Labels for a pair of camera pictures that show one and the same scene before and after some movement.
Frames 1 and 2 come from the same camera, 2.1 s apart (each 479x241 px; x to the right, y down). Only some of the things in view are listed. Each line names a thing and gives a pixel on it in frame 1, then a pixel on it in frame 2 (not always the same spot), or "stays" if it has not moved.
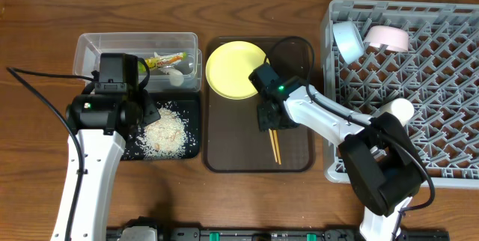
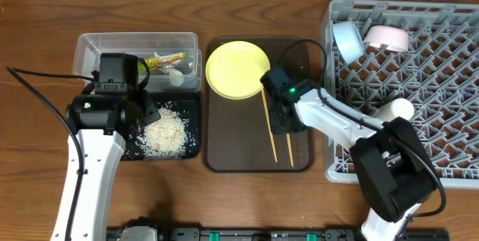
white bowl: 394,38 stays
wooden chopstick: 277,145 → 290,150
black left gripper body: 150,110 stays
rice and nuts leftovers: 164,138 stays
